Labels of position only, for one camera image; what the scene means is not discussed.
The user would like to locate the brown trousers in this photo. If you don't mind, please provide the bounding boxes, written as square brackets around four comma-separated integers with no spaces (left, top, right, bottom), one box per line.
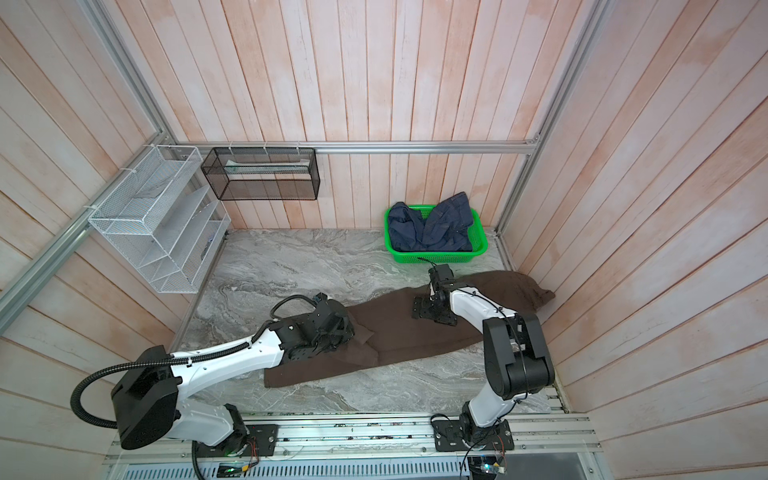
[264,270,555,388]

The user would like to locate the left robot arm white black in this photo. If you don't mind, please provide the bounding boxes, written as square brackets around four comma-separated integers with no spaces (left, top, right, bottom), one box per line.
[111,299,354,455]

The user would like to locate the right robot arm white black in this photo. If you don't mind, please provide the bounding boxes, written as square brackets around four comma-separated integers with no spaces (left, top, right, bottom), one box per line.
[412,287,556,451]

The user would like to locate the navy blue trousers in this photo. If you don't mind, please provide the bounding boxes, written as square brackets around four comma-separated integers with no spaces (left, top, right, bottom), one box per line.
[387,192,474,252]

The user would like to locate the green plastic basket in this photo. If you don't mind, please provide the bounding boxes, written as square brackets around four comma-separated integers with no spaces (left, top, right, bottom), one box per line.
[384,208,489,264]

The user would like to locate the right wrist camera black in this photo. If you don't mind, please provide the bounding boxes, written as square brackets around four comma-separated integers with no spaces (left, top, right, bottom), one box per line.
[429,264,455,295]

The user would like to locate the aluminium mounting rail base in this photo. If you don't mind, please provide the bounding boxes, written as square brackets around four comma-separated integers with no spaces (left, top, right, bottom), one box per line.
[104,413,612,479]

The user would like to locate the black mesh wall basket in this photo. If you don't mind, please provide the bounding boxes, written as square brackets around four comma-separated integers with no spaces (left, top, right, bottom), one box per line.
[201,146,321,201]

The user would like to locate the white wire mesh shelf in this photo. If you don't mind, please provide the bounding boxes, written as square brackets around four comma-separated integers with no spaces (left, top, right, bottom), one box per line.
[89,145,231,294]

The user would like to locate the black corrugated cable hose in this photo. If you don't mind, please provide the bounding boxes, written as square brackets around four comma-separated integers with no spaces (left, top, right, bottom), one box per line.
[70,293,319,480]

